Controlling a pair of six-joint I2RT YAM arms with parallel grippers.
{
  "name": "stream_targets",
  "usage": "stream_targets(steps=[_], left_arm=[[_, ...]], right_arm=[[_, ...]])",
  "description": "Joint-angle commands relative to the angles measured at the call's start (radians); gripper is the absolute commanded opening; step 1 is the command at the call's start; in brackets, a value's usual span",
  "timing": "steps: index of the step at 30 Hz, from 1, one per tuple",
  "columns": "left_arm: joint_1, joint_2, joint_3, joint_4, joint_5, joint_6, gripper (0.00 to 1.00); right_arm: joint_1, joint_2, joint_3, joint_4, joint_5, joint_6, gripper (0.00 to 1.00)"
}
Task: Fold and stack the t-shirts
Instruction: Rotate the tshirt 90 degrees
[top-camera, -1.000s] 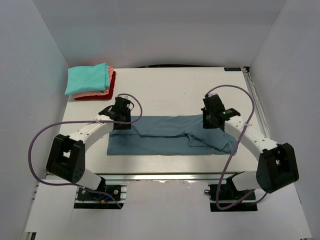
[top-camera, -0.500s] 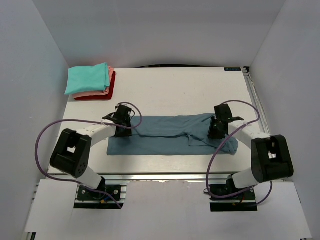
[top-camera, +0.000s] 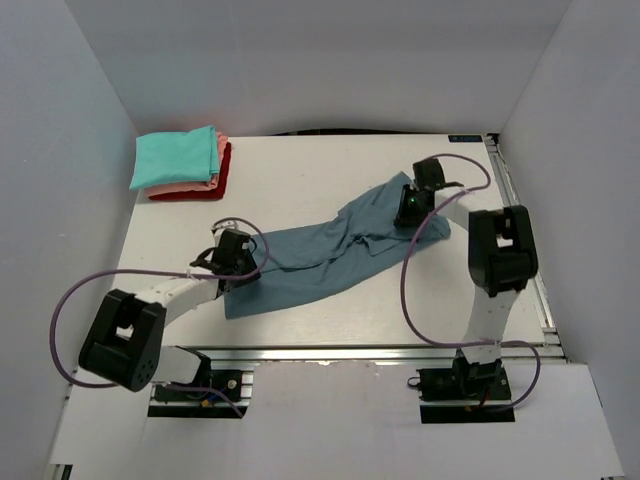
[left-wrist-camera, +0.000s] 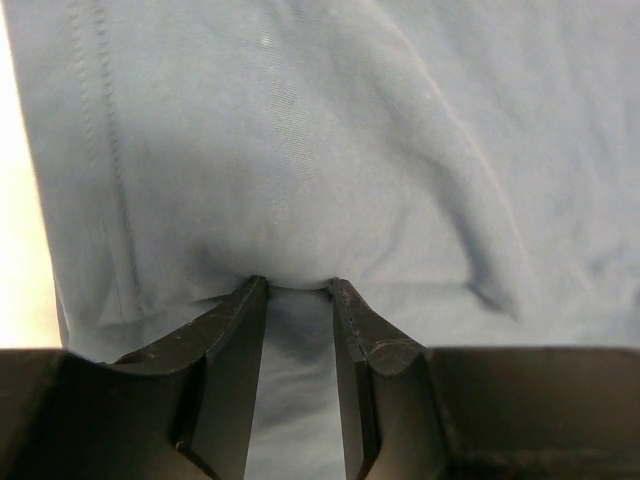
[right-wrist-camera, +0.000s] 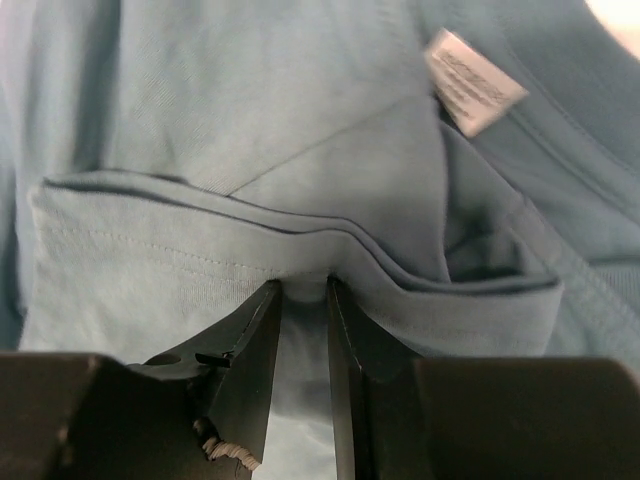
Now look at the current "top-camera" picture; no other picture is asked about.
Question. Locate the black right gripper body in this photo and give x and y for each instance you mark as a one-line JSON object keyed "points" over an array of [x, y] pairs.
{"points": [[408, 211]]}

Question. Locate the blue t shirt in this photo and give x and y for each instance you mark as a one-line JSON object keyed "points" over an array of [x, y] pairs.
{"points": [[310, 263]]}

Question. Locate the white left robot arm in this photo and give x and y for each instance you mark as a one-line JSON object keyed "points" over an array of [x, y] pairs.
{"points": [[124, 344]]}

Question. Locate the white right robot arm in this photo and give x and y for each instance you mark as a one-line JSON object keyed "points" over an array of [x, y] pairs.
{"points": [[501, 258]]}

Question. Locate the blue label sticker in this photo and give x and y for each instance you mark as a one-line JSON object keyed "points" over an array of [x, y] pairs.
{"points": [[465, 138]]}

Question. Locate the red folded t shirt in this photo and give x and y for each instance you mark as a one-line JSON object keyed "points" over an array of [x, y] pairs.
{"points": [[213, 191]]}

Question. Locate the pink folded t shirt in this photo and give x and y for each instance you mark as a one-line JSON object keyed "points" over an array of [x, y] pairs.
{"points": [[197, 186]]}

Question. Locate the teal folded t shirt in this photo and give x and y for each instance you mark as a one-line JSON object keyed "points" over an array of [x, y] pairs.
{"points": [[175, 157]]}

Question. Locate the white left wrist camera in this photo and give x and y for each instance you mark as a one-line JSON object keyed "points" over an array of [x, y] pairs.
{"points": [[218, 228]]}

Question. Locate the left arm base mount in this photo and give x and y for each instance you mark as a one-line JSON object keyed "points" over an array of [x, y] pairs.
{"points": [[224, 393]]}

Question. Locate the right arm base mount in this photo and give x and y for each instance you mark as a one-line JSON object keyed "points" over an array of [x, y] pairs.
{"points": [[443, 399]]}

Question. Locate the aluminium table frame rail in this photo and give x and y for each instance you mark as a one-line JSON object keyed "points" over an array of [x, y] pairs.
{"points": [[551, 347]]}

